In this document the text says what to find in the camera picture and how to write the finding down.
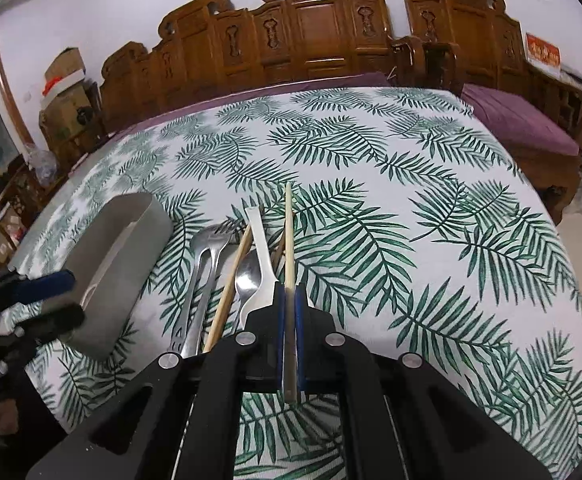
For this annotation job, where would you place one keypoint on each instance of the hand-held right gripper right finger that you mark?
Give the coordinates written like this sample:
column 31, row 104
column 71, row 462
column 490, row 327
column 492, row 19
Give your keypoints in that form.
column 301, row 310

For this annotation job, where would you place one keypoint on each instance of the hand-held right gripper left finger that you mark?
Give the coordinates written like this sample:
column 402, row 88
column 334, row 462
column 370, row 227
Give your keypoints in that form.
column 282, row 310

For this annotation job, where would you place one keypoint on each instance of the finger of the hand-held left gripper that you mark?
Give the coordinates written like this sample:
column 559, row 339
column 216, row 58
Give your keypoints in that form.
column 56, row 317
column 46, row 285

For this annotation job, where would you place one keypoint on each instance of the metal spoon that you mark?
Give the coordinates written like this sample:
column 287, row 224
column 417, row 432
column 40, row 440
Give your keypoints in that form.
column 198, row 251
column 248, row 277

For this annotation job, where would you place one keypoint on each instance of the brown wooden chopstick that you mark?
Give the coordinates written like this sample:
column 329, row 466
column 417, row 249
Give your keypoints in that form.
column 231, row 285

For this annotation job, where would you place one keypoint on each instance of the white plastic knife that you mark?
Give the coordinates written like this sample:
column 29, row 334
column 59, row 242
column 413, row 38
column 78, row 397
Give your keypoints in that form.
column 258, row 250

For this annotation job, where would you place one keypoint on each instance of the pale wooden chopstick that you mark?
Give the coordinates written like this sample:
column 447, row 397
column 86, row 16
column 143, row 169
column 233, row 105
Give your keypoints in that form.
column 289, row 240

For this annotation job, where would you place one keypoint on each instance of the metal tray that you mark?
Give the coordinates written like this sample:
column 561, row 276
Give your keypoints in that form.
column 131, row 270

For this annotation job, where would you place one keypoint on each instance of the metal fork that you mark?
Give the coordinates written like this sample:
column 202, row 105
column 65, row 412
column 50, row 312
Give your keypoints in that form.
column 222, row 239

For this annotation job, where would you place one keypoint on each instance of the cluttered wooden shelf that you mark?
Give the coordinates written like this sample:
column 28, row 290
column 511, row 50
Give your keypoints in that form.
column 6, row 210

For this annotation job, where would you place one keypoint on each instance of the large cardboard box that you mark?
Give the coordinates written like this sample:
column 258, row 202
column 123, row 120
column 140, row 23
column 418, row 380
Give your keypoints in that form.
column 63, row 110

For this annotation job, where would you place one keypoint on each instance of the wooden framed glass door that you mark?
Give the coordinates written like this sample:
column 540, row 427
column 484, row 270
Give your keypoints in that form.
column 1, row 85

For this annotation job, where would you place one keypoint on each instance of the small cardboard box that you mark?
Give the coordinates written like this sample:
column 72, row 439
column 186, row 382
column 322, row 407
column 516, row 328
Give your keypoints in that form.
column 66, row 62

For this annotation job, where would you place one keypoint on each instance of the carved wooden sofa bench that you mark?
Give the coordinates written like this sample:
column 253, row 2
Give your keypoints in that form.
column 311, row 45

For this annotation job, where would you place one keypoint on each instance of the purple chair cushion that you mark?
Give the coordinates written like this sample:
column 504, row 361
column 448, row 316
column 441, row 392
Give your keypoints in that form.
column 516, row 120

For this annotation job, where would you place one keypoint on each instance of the carved wooden armchair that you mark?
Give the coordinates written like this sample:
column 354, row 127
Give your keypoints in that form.
column 471, row 25

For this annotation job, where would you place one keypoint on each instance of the white box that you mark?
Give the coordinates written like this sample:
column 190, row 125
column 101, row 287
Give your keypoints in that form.
column 576, row 80

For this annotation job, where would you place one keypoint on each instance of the red wall sign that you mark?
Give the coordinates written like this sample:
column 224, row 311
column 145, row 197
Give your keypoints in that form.
column 543, row 52

